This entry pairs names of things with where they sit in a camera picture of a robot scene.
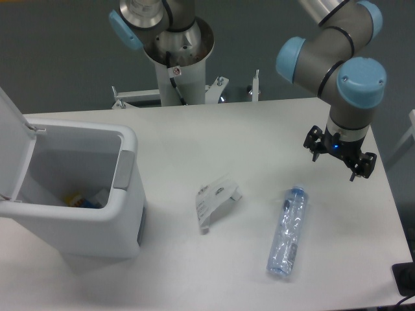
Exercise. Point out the white trash can body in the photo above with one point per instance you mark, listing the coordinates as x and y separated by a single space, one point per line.
100 162

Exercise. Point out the yellow blue trash in bin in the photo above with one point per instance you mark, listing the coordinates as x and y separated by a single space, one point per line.
77 200

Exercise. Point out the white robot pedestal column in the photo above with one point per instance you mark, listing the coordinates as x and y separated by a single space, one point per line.
182 55

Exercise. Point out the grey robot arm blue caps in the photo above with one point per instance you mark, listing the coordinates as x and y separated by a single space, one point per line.
328 66

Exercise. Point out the white metal mounting frame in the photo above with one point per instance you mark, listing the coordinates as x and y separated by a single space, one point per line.
173 95

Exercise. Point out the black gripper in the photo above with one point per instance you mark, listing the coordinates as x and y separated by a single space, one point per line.
344 145

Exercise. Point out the white trash can lid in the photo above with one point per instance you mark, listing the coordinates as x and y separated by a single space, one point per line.
18 139

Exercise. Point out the crushed clear plastic bottle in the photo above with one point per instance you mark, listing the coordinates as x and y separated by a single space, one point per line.
287 235

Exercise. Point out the white furniture piece right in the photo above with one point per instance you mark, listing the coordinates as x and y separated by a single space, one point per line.
402 146

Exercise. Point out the black device at edge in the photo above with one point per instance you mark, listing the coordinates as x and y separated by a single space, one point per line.
404 277

